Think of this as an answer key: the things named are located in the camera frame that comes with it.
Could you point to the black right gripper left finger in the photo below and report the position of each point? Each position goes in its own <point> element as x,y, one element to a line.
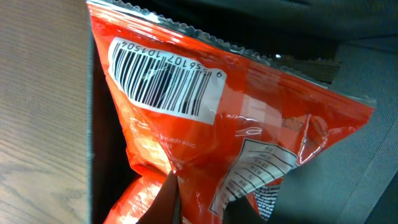
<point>166,207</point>

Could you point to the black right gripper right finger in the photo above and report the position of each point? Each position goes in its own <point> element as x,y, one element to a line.
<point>240,211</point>

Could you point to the red snack bag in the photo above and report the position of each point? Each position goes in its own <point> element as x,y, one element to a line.
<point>224,119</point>

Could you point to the dark green gift box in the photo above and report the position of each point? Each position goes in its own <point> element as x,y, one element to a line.
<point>349,46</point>

